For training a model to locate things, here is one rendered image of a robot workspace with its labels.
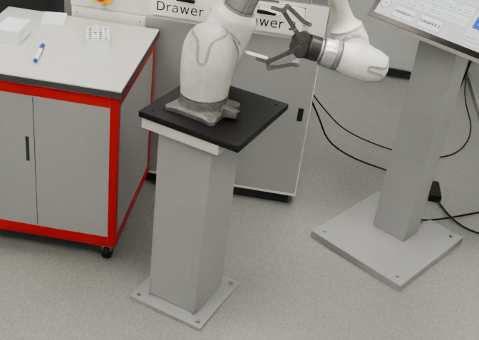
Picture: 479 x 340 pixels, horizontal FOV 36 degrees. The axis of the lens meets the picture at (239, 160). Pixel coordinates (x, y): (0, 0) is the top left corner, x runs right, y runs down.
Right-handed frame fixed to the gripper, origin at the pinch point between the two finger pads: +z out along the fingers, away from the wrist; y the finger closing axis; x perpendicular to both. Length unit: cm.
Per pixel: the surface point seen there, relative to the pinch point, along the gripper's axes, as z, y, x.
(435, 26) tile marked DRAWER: -64, 18, -41
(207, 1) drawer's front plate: 16, 3, -71
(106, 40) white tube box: 47, -21, -54
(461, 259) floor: -117, -69, -71
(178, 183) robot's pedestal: 9, -55, -14
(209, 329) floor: -16, -105, -21
